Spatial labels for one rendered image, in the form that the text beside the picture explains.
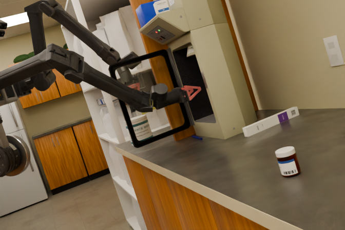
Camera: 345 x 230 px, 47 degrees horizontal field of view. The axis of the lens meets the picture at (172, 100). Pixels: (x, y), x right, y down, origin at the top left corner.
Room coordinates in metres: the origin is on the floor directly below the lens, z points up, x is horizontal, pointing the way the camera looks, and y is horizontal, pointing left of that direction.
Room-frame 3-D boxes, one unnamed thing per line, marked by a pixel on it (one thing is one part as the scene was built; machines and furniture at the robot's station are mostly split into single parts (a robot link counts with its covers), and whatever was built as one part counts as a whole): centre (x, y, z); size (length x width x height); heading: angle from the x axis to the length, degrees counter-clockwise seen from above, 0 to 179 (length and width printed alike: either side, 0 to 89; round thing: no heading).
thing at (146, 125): (1.85, 0.09, 1.19); 0.30 x 0.01 x 0.40; 114
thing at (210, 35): (1.82, -0.23, 1.33); 0.32 x 0.25 x 0.77; 18
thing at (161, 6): (1.69, -0.08, 1.54); 0.05 x 0.05 x 0.06; 11
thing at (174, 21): (1.76, -0.05, 1.46); 0.32 x 0.12 x 0.10; 18
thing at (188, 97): (1.73, -0.09, 1.17); 0.09 x 0.07 x 0.07; 107
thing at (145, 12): (1.84, -0.03, 1.56); 0.10 x 0.10 x 0.09; 18
